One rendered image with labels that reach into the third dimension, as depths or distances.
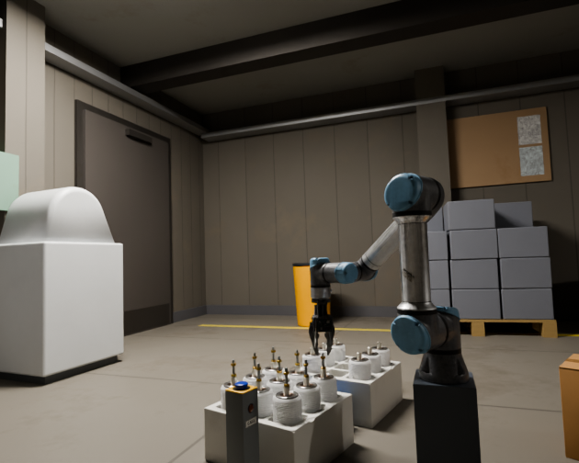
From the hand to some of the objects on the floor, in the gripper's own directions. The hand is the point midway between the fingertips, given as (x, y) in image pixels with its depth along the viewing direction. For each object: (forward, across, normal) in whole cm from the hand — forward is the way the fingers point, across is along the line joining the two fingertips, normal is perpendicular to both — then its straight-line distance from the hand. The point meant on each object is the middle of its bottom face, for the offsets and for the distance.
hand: (322, 351), depth 155 cm
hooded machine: (+34, -166, +131) cm, 214 cm away
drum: (+34, +19, +278) cm, 281 cm away
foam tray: (+34, +15, +40) cm, 54 cm away
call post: (+34, -28, -31) cm, 54 cm away
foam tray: (+34, -16, -3) cm, 38 cm away
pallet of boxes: (+34, +160, +221) cm, 275 cm away
